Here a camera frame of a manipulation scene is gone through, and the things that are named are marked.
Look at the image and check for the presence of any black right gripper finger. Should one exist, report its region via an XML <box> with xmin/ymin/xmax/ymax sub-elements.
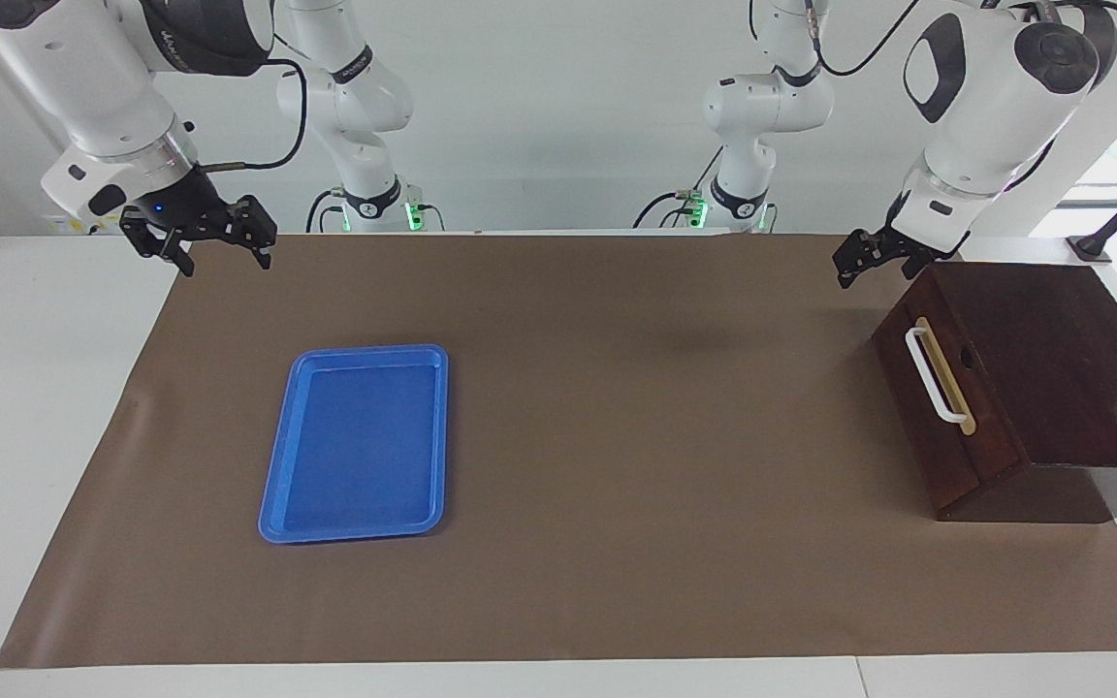
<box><xmin>119</xmin><ymin>217</ymin><xmax>197</xmax><ymax>280</ymax></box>
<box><xmin>228</xmin><ymin>193</ymin><xmax>279</xmax><ymax>271</ymax></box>

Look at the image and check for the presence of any white drawer handle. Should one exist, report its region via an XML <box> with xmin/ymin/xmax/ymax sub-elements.
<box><xmin>905</xmin><ymin>325</ymin><xmax>969</xmax><ymax>426</ymax></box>

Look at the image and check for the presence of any dark wooden drawer cabinet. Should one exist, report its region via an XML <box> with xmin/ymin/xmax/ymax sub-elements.
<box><xmin>872</xmin><ymin>260</ymin><xmax>1117</xmax><ymax>525</ymax></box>

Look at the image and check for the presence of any blue plastic tray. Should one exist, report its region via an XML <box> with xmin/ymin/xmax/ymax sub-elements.
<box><xmin>258</xmin><ymin>343</ymin><xmax>451</xmax><ymax>545</ymax></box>

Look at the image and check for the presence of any brown paper table mat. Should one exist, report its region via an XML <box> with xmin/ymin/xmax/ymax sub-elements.
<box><xmin>0</xmin><ymin>231</ymin><xmax>1117</xmax><ymax>670</ymax></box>

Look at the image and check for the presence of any black base cable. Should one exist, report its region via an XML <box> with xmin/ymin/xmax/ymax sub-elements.
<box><xmin>305</xmin><ymin>188</ymin><xmax>348</xmax><ymax>235</ymax></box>
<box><xmin>630</xmin><ymin>145</ymin><xmax>722</xmax><ymax>230</ymax></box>

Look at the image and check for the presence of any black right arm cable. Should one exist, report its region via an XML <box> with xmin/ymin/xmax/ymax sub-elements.
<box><xmin>198</xmin><ymin>58</ymin><xmax>311</xmax><ymax>175</ymax></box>

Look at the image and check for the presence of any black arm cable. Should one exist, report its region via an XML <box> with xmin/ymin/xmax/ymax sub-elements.
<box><xmin>198</xmin><ymin>58</ymin><xmax>311</xmax><ymax>175</ymax></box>
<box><xmin>806</xmin><ymin>0</ymin><xmax>1117</xmax><ymax>79</ymax></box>

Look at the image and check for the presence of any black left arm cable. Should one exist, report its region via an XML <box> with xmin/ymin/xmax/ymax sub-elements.
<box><xmin>806</xmin><ymin>0</ymin><xmax>1117</xmax><ymax>79</ymax></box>

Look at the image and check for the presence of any black right arm strap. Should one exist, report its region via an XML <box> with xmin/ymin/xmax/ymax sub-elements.
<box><xmin>330</xmin><ymin>45</ymin><xmax>376</xmax><ymax>85</ymax></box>

